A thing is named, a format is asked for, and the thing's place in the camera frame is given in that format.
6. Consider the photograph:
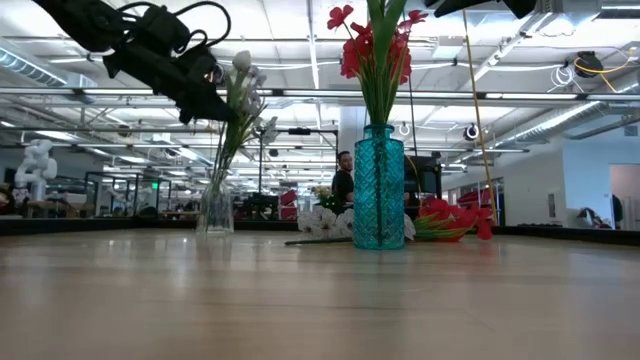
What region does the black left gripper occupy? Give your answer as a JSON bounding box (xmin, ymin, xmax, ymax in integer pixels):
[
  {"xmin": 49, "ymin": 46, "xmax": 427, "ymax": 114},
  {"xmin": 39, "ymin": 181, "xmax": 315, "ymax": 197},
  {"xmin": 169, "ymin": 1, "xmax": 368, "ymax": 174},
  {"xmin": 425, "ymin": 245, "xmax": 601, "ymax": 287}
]
[{"xmin": 102, "ymin": 3, "xmax": 237, "ymax": 126}]

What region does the clear glass vase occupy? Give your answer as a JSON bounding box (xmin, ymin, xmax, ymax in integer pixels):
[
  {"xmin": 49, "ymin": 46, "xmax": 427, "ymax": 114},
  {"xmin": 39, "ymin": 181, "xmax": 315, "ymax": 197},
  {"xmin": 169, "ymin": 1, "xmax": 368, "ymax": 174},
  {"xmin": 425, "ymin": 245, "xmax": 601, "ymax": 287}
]
[{"xmin": 196, "ymin": 169, "xmax": 236, "ymax": 236}]

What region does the mixed flower bouquet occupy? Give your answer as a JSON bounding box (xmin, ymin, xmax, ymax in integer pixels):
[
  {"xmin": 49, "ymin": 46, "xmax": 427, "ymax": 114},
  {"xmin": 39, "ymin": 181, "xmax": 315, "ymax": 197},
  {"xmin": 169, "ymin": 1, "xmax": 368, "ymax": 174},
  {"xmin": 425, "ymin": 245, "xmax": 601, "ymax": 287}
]
[{"xmin": 313, "ymin": 184, "xmax": 341, "ymax": 211}]

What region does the black metal rig frame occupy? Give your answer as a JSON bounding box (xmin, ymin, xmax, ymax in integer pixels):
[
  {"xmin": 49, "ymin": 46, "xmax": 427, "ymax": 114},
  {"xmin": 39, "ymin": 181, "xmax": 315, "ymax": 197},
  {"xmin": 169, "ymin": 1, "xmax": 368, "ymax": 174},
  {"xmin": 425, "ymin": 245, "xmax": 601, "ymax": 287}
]
[{"xmin": 257, "ymin": 127, "xmax": 340, "ymax": 224}]

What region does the person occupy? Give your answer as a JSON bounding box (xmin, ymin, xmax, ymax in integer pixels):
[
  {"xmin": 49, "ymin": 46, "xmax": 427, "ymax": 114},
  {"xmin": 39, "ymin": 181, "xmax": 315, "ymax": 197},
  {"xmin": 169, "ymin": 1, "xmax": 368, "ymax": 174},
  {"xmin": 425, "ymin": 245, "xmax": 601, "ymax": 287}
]
[{"xmin": 330, "ymin": 149, "xmax": 356, "ymax": 214}]

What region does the black metal table frame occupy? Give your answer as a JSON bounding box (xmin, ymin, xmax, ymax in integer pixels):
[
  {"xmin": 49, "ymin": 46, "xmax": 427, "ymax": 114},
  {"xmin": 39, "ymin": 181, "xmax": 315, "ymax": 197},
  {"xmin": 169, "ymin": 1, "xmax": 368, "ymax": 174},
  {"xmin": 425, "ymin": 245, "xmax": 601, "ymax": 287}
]
[{"xmin": 0, "ymin": 215, "xmax": 640, "ymax": 247}]

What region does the red blossom flower bunch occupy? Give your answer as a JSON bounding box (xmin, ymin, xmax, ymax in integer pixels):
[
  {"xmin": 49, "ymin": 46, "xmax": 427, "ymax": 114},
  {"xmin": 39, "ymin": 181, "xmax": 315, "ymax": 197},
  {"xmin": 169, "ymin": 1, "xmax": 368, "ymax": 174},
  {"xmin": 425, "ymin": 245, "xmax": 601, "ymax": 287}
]
[
  {"xmin": 326, "ymin": 3, "xmax": 430, "ymax": 246},
  {"xmin": 284, "ymin": 196, "xmax": 497, "ymax": 247}
]

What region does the black monitor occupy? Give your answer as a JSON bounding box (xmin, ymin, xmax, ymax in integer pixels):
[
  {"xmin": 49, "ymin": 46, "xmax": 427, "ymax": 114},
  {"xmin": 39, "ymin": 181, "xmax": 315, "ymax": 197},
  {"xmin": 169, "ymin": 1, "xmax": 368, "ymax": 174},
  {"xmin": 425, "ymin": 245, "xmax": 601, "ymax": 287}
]
[{"xmin": 403, "ymin": 154, "xmax": 444, "ymax": 209}]

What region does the white blossom flower bunch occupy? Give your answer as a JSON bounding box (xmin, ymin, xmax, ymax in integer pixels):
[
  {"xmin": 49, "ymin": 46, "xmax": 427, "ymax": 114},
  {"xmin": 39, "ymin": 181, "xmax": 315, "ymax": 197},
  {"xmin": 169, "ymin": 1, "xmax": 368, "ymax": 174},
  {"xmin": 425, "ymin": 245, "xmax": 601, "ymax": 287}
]
[
  {"xmin": 212, "ymin": 63, "xmax": 280, "ymax": 229},
  {"xmin": 296, "ymin": 205, "xmax": 417, "ymax": 241}
]

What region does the teal patterned glass vase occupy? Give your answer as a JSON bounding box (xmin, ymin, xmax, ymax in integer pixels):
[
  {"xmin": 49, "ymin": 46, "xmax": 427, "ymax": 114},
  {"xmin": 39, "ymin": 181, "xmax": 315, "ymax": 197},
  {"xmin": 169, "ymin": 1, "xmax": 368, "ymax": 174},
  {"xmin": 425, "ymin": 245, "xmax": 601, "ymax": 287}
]
[{"xmin": 352, "ymin": 123, "xmax": 406, "ymax": 251}]

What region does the yellow cable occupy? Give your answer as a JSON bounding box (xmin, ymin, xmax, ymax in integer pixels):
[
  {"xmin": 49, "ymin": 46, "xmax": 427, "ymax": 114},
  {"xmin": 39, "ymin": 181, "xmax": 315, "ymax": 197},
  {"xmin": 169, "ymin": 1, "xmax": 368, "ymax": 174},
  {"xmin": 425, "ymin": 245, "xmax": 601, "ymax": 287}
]
[{"xmin": 462, "ymin": 9, "xmax": 500, "ymax": 225}]

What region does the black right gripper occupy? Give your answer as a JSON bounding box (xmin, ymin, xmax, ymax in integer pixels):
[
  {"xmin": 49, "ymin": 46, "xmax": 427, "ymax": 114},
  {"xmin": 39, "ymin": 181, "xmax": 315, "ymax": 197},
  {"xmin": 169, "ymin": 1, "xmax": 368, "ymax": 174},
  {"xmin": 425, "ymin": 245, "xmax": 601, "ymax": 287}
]
[{"xmin": 423, "ymin": 0, "xmax": 539, "ymax": 20}]

